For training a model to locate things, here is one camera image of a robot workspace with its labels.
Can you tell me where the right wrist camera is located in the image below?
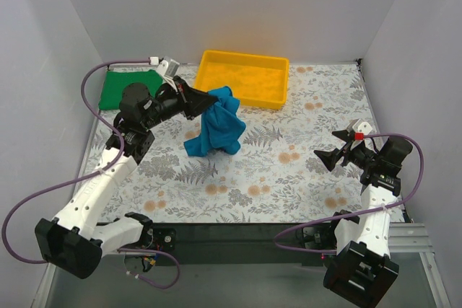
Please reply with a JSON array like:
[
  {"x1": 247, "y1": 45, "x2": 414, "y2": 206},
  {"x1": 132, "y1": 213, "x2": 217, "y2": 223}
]
[{"x1": 347, "y1": 119, "x2": 373, "y2": 135}]

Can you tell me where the floral table cloth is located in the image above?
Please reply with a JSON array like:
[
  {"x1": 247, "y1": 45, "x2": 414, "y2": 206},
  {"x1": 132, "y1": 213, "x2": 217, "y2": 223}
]
[{"x1": 74, "y1": 63, "x2": 407, "y2": 224}]

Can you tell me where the yellow plastic tray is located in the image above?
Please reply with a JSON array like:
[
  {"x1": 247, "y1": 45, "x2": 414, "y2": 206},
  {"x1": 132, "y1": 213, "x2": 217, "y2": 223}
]
[{"x1": 194, "y1": 50, "x2": 289, "y2": 110}]

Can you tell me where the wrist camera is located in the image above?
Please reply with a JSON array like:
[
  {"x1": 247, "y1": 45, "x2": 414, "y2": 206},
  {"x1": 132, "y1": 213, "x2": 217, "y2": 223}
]
[
  {"x1": 347, "y1": 119, "x2": 373, "y2": 135},
  {"x1": 155, "y1": 57, "x2": 180, "y2": 81}
]

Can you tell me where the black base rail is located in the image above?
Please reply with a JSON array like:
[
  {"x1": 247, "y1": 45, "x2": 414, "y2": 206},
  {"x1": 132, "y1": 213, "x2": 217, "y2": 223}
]
[{"x1": 111, "y1": 221, "x2": 347, "y2": 268}]

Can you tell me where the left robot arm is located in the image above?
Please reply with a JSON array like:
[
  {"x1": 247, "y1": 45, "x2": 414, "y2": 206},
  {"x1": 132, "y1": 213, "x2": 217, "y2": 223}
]
[{"x1": 35, "y1": 76, "x2": 218, "y2": 279}]

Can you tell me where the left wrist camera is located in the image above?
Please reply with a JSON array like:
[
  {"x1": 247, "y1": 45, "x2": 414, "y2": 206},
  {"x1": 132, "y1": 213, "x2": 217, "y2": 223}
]
[{"x1": 155, "y1": 57, "x2": 180, "y2": 81}]

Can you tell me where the aluminium frame rail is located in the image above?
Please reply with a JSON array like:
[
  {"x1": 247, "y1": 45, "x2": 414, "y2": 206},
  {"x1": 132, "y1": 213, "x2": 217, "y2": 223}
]
[{"x1": 386, "y1": 223, "x2": 451, "y2": 307}]

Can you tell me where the folded green t shirt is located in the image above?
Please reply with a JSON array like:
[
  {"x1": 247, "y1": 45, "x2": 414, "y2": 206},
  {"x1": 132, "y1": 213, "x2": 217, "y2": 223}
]
[{"x1": 98, "y1": 69, "x2": 167, "y2": 111}]

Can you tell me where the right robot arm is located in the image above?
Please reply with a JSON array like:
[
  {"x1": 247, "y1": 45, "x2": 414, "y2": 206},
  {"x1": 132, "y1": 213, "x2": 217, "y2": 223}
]
[{"x1": 315, "y1": 130, "x2": 413, "y2": 307}]

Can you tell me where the blue t shirt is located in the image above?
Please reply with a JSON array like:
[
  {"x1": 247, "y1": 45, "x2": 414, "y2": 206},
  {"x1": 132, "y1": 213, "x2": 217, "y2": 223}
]
[{"x1": 184, "y1": 86, "x2": 246, "y2": 157}]

